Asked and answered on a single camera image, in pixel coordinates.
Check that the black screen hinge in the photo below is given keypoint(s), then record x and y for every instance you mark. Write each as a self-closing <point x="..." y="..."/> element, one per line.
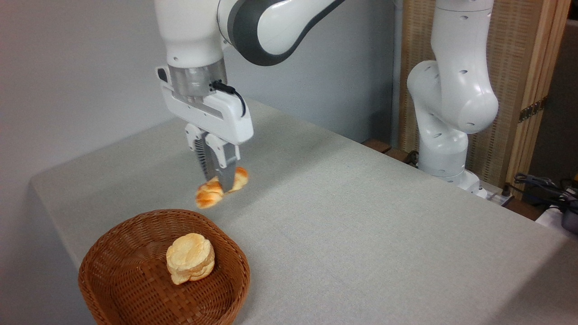
<point x="532" y="109"/>

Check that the braided golden bread loaf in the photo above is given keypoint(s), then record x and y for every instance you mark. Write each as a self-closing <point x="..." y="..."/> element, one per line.
<point x="208" y="195"/>

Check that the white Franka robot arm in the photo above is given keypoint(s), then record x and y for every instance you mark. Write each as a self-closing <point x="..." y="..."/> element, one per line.
<point x="451" y="90"/>

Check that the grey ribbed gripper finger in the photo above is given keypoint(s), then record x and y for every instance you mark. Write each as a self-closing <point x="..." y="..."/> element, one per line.
<point x="198" y="142"/>
<point x="226" y="162"/>

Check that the round pale bread roll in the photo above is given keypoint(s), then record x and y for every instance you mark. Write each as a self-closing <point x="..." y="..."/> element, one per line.
<point x="190" y="258"/>

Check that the grey vertical wall pipe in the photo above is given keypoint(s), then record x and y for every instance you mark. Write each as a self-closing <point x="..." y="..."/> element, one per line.
<point x="396" y="67"/>

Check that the brown woven wicker basket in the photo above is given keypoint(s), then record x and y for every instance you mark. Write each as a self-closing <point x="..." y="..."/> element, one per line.
<point x="131" y="280"/>

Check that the wooden rattan folding screen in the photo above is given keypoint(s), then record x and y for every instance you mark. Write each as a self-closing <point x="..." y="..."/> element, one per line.
<point x="515" y="58"/>

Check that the grey tablecloth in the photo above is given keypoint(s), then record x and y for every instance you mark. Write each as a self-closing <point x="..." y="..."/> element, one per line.
<point x="361" y="234"/>

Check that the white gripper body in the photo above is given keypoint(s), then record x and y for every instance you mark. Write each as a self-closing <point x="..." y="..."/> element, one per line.
<point x="212" y="115"/>

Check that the dark grey device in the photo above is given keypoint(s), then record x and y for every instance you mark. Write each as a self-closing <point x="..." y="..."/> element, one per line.
<point x="571" y="219"/>

